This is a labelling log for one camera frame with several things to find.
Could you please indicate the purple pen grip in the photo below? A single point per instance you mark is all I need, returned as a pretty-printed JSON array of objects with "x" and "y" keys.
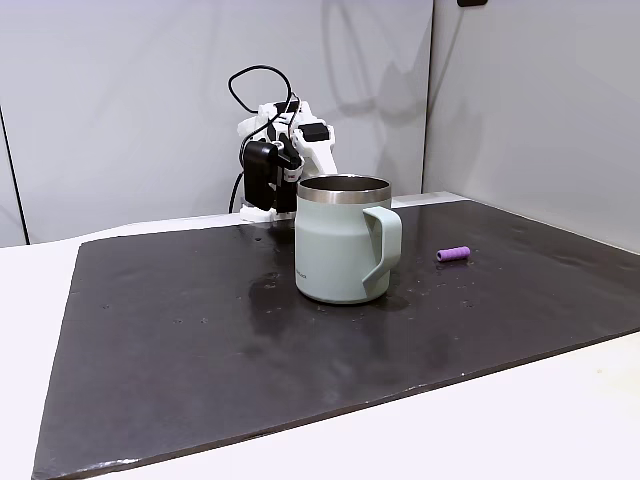
[{"x": 454, "y": 254}]

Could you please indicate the pale green steel mug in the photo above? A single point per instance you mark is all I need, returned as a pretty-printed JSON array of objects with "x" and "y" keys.
[{"x": 335, "y": 250}]

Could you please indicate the black table mat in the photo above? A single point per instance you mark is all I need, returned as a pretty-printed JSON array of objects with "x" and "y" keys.
[{"x": 200, "y": 350}]

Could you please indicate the black camera box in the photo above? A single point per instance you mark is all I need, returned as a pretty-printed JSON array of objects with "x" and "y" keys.
[{"x": 259, "y": 172}]

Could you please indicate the black wall fixture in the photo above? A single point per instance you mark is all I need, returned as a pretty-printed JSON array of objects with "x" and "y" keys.
[{"x": 472, "y": 2}]

